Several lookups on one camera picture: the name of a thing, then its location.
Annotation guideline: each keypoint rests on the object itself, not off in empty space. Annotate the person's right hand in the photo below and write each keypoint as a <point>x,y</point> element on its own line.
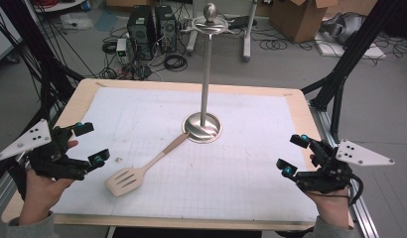
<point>332,208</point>

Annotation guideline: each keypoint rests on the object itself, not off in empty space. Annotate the person's left hand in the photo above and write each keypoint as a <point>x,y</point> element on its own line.
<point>39,198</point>

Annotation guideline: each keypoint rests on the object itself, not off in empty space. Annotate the small debris speck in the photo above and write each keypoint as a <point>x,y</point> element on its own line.
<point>118,159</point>

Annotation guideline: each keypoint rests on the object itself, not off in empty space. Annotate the grey bag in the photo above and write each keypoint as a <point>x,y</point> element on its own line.
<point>347,28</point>

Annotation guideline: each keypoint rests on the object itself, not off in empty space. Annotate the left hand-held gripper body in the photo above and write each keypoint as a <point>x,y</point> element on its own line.
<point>52,162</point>

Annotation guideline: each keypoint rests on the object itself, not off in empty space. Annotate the white grid mat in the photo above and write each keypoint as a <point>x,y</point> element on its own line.
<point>224,181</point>

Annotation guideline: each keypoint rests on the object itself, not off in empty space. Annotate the aluminium rail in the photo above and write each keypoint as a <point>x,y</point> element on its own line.
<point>363,211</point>
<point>6,191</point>

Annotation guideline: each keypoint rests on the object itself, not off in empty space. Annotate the white metal floor stand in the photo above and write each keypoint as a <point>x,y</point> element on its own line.
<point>247,36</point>

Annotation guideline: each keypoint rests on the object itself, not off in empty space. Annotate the black metal frame strut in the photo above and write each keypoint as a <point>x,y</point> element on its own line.
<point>42,66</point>
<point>343,66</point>

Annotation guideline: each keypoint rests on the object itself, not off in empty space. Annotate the black computer tower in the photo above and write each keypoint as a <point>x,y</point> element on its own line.
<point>165,28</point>
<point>141,31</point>

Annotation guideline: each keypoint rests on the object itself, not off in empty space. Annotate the wooden slotted spatula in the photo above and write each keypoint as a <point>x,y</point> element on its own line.
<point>128,180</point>

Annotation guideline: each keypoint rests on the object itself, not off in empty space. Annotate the open cardboard box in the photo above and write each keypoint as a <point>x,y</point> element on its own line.
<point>297,20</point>

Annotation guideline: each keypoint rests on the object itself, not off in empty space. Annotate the flat white board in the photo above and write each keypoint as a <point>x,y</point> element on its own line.
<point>353,51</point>

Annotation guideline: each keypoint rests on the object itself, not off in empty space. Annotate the round white table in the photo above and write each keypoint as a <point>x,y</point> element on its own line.
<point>59,6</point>

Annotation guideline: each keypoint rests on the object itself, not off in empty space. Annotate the white power adapter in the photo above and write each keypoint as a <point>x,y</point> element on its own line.
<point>121,48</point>

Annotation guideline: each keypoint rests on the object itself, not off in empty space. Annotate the steel utensil stand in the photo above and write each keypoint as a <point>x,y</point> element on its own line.
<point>202,130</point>

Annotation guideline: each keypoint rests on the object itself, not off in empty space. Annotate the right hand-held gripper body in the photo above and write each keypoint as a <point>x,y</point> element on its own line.
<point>330,175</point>

